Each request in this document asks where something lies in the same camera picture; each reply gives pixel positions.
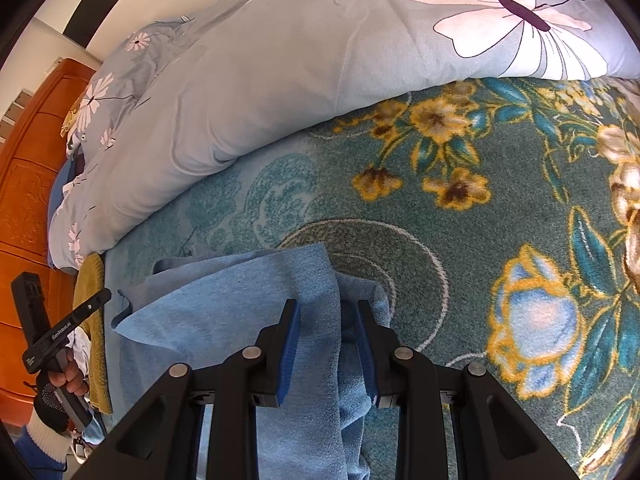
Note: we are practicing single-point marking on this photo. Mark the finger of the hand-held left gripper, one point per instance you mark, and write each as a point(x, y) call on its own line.
point(92, 309)

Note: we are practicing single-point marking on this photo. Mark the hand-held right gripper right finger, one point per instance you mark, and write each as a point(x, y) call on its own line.
point(366, 355)

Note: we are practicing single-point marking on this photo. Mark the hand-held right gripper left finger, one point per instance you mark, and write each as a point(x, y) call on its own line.
point(290, 355)

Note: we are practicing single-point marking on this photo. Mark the blue sweater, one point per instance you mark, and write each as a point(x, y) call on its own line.
point(235, 300)

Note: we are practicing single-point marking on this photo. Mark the person's left forearm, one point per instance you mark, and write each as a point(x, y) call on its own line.
point(40, 450)

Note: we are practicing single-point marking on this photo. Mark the person's left hand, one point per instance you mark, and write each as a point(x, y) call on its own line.
point(75, 380)

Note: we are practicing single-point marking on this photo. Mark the mustard knit sweater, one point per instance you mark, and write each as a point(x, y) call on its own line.
point(100, 360)

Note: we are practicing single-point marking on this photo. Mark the wooden headboard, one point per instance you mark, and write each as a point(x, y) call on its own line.
point(25, 200)

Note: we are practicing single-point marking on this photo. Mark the light blue shirt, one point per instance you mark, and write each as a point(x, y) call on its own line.
point(95, 432)

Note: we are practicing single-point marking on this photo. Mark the blue pillow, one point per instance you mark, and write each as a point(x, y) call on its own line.
point(62, 182)

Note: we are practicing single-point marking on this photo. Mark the teal floral blanket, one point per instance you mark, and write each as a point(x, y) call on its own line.
point(450, 240)

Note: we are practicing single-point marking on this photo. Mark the cream patterned pillow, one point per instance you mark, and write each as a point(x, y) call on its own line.
point(70, 122)

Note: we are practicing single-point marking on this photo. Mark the grey-blue floral duvet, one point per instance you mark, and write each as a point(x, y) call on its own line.
point(300, 60)

